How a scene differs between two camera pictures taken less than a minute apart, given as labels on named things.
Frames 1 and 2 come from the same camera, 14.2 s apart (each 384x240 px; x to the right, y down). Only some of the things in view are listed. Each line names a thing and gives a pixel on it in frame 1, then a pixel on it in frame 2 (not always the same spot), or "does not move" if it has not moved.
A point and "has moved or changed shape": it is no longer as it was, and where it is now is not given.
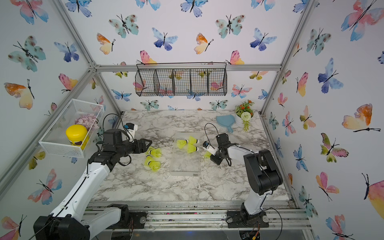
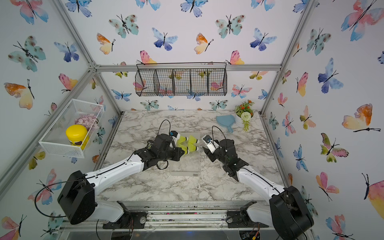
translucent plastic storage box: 184,164 does not move
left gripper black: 142,144 to 178,153
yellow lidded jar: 77,134 does not move
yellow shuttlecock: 191,148 does not move
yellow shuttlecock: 155,152 has moved or changed shape
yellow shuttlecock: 192,140 does not move
